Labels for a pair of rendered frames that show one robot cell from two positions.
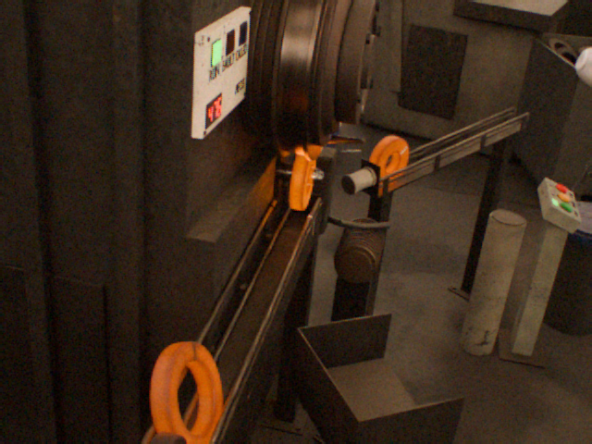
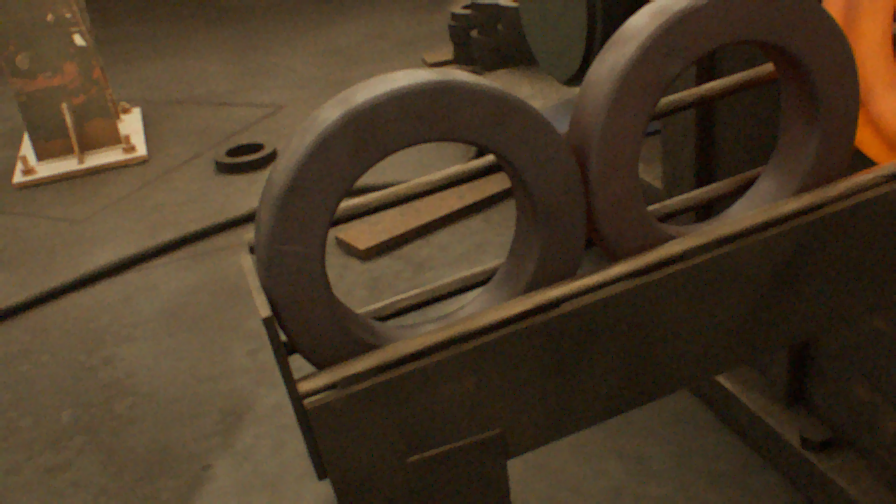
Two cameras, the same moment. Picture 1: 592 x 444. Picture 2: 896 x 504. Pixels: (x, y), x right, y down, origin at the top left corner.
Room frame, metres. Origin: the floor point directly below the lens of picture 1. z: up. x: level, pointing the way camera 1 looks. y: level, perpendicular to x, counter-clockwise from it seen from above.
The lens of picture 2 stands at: (0.36, -0.21, 0.89)
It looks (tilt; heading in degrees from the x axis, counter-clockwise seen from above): 27 degrees down; 64
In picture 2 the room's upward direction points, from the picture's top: 8 degrees counter-clockwise
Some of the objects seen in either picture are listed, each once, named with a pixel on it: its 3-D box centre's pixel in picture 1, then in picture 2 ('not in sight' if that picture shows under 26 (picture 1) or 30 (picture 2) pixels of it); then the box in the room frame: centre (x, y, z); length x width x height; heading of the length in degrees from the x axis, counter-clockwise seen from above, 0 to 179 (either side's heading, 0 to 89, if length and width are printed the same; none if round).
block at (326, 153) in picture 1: (312, 189); not in sight; (1.85, -0.04, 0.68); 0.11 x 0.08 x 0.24; 80
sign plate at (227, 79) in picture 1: (223, 68); not in sight; (1.30, 0.16, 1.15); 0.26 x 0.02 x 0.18; 170
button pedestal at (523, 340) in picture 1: (541, 275); not in sight; (2.15, -0.85, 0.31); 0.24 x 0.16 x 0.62; 170
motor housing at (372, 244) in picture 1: (351, 305); not in sight; (1.91, -0.20, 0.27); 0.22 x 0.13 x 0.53; 170
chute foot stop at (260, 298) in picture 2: not in sight; (284, 367); (0.45, 0.21, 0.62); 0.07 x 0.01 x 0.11; 80
